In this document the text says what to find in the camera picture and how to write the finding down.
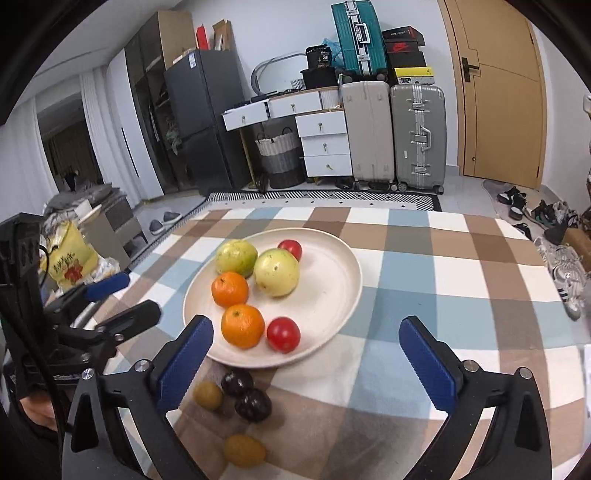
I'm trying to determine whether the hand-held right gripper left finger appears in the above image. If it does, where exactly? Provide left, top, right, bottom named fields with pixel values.
left=62, top=315, right=214, bottom=480

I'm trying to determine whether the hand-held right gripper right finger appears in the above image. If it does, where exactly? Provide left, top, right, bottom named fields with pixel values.
left=399, top=316, right=552, bottom=480

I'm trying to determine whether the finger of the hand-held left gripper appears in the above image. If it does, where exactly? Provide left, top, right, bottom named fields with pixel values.
left=69, top=300, right=162, bottom=344
left=46, top=271, right=131, bottom=317

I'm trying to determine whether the small brown fruit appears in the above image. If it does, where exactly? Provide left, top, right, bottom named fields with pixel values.
left=192, top=381, right=225, bottom=411
left=224, top=434, right=267, bottom=466

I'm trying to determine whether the dark purple plum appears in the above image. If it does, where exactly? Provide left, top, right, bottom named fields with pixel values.
left=234, top=388, right=273, bottom=423
left=220, top=369, right=254, bottom=398

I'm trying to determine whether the orange mandarin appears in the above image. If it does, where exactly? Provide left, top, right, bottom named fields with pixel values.
left=211, top=271, right=250, bottom=308
left=221, top=304, right=266, bottom=350

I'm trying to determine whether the red tomato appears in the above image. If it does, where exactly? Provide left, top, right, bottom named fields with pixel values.
left=266, top=316, right=302, bottom=354
left=277, top=239, right=303, bottom=263

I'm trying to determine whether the greenish round guava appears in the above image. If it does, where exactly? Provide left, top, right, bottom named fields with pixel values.
left=215, top=240, right=258, bottom=278

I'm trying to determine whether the cream round plate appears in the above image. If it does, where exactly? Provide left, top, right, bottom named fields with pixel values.
left=182, top=227, right=363, bottom=369

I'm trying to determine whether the yellow round guava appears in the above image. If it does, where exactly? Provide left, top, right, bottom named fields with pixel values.
left=254, top=248, right=301, bottom=297

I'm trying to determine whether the person's left hand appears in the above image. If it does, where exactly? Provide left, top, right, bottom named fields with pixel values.
left=18, top=390, right=62, bottom=431

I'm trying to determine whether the yellow printed bag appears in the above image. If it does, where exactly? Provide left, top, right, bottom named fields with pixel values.
left=46, top=220, right=100, bottom=292

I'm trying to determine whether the grey storage box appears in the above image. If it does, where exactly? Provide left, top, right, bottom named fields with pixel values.
left=81, top=194, right=148, bottom=268

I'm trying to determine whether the checked tablecloth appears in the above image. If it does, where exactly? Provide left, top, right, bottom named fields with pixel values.
left=99, top=205, right=591, bottom=480

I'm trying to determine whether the white curtain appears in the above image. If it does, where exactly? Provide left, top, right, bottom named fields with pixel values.
left=78, top=71, right=139, bottom=204

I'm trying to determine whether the scattered shoes pile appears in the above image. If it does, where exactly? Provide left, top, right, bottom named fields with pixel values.
left=524, top=200, right=591, bottom=320

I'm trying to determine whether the grey doormat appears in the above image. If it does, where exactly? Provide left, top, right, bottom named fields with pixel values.
left=482, top=179, right=536, bottom=232

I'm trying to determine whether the dark grey fridge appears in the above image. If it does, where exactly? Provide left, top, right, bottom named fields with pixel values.
left=163, top=49, right=252, bottom=197

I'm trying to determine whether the dark glass wardrobe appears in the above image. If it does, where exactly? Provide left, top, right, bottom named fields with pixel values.
left=124, top=10, right=197, bottom=199

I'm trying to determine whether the woven laundry basket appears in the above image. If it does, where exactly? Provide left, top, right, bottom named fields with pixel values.
left=255, top=127, right=305, bottom=189

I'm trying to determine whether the silver suitcase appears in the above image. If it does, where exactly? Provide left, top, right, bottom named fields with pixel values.
left=390, top=84, right=447, bottom=195

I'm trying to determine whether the beige suitcase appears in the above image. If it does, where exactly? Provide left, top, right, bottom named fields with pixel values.
left=341, top=80, right=397, bottom=183

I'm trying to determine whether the white desk with drawers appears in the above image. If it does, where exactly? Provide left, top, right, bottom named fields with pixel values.
left=222, top=88, right=354, bottom=178

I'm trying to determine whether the oval mirror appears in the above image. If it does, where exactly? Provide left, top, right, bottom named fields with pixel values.
left=252, top=52, right=308, bottom=100

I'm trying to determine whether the cardboard box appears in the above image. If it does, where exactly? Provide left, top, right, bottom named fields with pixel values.
left=211, top=19, right=234, bottom=51

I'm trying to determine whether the wooden door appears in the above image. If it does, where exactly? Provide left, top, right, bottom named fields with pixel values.
left=438, top=0, right=555, bottom=183

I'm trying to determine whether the yellow and white box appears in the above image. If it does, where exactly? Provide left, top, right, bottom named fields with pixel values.
left=392, top=67, right=435, bottom=86

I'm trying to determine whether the black storage box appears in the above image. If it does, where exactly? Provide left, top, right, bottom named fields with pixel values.
left=300, top=68, right=341, bottom=89

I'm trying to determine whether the plain black shoe box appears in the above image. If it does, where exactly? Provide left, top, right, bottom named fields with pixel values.
left=387, top=51, right=428, bottom=70

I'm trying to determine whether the blue plastic bag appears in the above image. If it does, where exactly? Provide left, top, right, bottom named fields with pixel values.
left=322, top=37, right=345, bottom=70

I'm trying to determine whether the teal suitcase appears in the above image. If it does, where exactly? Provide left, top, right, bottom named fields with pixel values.
left=331, top=1, right=389, bottom=79

